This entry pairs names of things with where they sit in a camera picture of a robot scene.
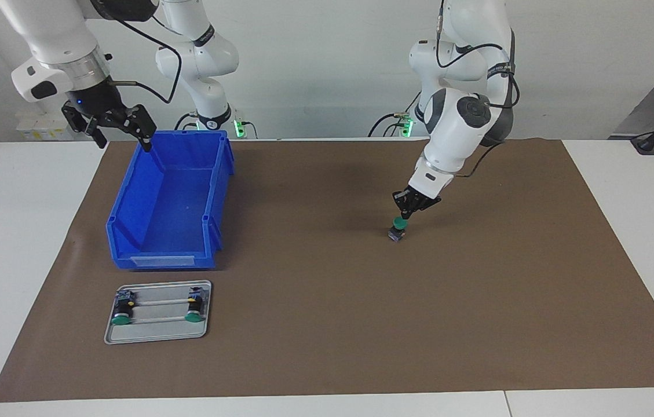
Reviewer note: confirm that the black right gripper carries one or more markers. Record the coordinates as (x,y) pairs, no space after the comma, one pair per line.
(99,105)

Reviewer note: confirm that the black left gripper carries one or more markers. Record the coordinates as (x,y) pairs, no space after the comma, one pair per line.
(416,198)

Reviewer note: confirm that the green push button switch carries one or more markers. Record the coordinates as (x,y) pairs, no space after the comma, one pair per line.
(193,305)
(399,223)
(124,308)

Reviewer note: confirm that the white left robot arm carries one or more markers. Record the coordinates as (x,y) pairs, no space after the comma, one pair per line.
(460,127)

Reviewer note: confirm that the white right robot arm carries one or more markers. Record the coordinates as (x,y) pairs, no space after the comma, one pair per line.
(54,35)

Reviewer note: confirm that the white box with yellow labels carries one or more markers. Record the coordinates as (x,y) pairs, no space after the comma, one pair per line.
(37,130)

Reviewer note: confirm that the blue plastic storage bin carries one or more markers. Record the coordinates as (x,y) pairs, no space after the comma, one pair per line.
(170,197)

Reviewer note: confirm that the brown paper table mat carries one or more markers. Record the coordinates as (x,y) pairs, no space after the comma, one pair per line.
(361,318)

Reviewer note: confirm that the thin metal rod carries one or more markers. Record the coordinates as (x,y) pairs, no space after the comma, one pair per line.
(159,318)
(161,302)

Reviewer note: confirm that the silver metal tray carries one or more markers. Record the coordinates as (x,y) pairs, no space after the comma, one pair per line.
(159,333)

